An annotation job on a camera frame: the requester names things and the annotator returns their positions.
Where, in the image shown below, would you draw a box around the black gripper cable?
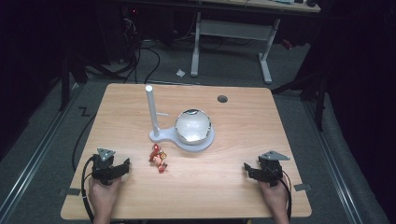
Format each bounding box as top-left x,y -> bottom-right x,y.
80,154 -> 95,224
280,176 -> 293,221

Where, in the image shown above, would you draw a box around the white-framed wooden desk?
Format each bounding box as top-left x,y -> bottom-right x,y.
190,0 -> 321,85

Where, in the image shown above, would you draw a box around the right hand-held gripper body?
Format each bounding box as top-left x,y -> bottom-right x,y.
250,150 -> 291,188

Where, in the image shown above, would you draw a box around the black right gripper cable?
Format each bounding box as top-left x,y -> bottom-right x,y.
280,176 -> 293,221

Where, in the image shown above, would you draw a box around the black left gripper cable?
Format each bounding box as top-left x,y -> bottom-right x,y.
80,154 -> 95,224

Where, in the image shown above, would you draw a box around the white bowl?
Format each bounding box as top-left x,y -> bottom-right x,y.
174,108 -> 213,146

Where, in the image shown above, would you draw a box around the red toy figure keychain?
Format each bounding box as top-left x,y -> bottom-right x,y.
148,143 -> 169,175

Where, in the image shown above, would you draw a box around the thin black cable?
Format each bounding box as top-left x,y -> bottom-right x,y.
71,113 -> 98,173

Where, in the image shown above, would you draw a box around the metal floor rail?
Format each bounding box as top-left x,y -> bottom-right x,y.
303,99 -> 365,224
0,82 -> 82,222

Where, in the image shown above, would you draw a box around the person's left hand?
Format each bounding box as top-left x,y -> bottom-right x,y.
88,176 -> 123,216

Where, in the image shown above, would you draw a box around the black floor cables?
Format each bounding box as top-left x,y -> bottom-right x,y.
87,12 -> 200,84

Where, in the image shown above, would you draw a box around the person's right hand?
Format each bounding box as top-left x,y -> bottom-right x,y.
259,177 -> 290,217

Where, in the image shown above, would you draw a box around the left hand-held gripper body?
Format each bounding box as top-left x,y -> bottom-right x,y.
91,147 -> 126,187

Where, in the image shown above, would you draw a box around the white stand with pole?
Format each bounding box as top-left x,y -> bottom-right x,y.
145,84 -> 216,153

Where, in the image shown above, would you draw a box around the black metal stand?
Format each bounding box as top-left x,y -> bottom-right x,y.
58,52 -> 90,112
270,69 -> 331,133

